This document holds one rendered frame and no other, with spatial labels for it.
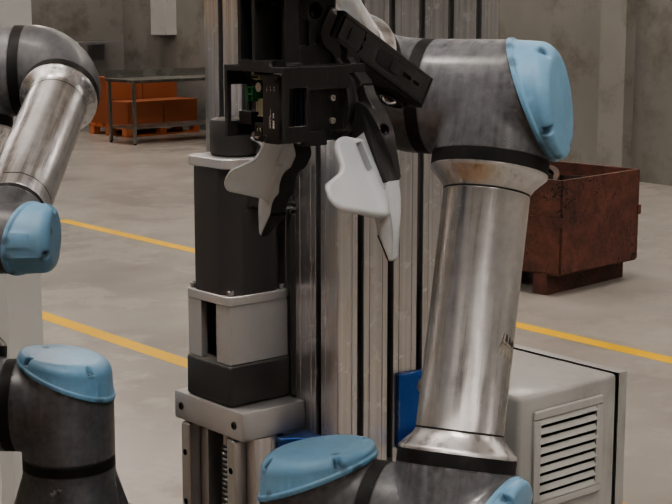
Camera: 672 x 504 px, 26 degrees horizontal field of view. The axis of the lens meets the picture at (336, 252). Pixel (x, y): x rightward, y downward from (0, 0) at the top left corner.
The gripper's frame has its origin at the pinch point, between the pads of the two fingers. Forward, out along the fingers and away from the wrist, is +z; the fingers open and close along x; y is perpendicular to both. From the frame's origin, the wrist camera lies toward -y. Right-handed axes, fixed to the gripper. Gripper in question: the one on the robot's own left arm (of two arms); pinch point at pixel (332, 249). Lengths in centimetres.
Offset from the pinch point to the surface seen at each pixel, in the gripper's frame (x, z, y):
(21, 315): -335, 83, -149
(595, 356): -360, 153, -465
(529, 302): -467, 153, -535
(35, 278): -334, 71, -154
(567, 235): -465, 117, -564
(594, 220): -467, 112, -590
